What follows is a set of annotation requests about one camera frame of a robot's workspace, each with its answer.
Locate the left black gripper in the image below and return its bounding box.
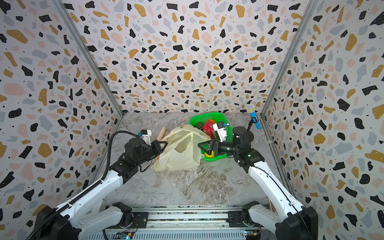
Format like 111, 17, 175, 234
135, 140, 168, 167

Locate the yellow lemon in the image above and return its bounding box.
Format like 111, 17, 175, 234
205, 151, 215, 159

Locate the cream plastic bag orange print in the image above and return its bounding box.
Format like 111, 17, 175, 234
151, 125, 211, 172

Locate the pink dragon fruit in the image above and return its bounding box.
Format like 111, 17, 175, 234
202, 121, 215, 139

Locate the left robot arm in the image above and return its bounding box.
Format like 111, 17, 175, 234
27, 138, 168, 240

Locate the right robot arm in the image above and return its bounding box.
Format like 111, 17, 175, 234
198, 127, 319, 240

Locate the wooden rolling pin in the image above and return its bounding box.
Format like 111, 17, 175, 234
157, 127, 166, 141

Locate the green plastic basket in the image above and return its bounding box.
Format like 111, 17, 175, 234
188, 111, 234, 162

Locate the black microphone stand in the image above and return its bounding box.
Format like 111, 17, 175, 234
247, 119, 255, 132

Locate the blue toy microphone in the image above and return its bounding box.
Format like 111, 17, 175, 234
246, 104, 261, 130

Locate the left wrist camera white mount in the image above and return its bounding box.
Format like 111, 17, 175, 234
138, 130, 152, 145

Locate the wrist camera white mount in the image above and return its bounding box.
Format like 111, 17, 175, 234
213, 122, 228, 143
138, 130, 152, 145

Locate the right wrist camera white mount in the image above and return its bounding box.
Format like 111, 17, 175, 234
213, 122, 228, 143

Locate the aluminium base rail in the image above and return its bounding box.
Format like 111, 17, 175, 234
76, 205, 274, 240

